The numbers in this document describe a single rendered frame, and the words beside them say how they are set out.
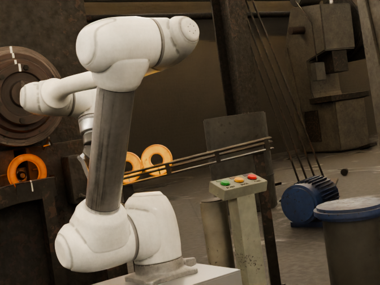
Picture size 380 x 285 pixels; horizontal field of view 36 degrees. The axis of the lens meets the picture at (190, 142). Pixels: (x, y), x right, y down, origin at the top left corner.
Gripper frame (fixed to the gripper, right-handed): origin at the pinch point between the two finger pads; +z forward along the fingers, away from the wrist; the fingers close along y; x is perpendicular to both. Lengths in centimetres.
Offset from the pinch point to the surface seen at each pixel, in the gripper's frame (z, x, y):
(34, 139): -54, -71, 42
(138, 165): -36, -88, -3
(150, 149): -43, -85, -10
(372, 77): -118, -231, -170
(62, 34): -112, -78, 25
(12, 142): -52, -65, 51
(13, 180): -36, -72, 54
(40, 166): -42, -78, 43
